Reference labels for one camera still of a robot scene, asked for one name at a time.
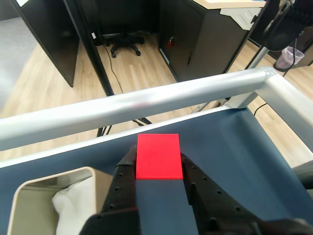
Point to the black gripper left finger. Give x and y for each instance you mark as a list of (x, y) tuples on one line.
[(122, 186)]

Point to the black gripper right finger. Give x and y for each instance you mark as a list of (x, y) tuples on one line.
[(210, 203)]

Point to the red cube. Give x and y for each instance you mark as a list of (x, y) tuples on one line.
[(159, 156)]

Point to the beige square box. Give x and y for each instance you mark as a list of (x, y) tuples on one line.
[(29, 210)]

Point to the white cloth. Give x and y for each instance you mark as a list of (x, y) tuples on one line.
[(73, 203)]

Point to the dark table mat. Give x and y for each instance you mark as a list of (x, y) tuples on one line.
[(232, 147)]

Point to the black tripod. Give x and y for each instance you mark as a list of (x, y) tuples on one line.
[(107, 85)]

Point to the black office chair base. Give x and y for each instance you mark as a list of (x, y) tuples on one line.
[(124, 42)]

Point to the red hanging tag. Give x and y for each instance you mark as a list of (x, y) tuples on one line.
[(170, 42)]

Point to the silver metal stand leg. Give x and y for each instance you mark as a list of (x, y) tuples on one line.
[(260, 57)]

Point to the black desk partition panel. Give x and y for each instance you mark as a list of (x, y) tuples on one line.
[(53, 44)]

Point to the black desk cabinet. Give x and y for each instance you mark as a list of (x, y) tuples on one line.
[(207, 44)]

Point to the waste bin with bag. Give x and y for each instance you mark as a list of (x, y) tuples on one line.
[(291, 57)]

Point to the black mesh office chair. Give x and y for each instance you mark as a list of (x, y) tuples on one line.
[(278, 36)]

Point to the pale grey desk panel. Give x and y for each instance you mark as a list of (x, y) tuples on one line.
[(242, 16)]

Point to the silver metal frame rail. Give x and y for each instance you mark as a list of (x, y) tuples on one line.
[(146, 102)]

